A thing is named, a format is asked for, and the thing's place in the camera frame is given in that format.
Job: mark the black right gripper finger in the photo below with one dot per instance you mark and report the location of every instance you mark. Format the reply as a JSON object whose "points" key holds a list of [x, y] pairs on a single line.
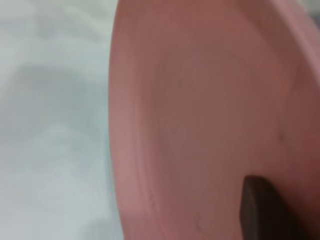
{"points": [[260, 212]]}

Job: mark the pink round plate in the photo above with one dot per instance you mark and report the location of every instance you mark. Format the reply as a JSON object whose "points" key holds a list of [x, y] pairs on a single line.
{"points": [[200, 112]]}

